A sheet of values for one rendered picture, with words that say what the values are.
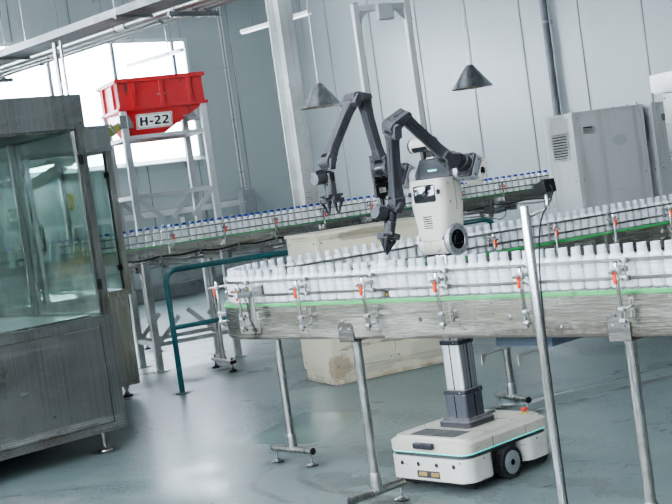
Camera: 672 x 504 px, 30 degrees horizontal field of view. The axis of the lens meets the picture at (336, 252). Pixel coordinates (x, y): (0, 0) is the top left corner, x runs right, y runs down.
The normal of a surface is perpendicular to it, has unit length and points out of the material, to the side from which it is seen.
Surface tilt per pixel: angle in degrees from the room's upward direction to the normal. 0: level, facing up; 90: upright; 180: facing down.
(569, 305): 90
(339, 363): 90
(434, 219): 90
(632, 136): 90
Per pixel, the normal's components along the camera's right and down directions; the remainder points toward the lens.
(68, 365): 0.67, -0.05
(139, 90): 0.42, -0.01
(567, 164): -0.90, 0.15
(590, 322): -0.72, 0.14
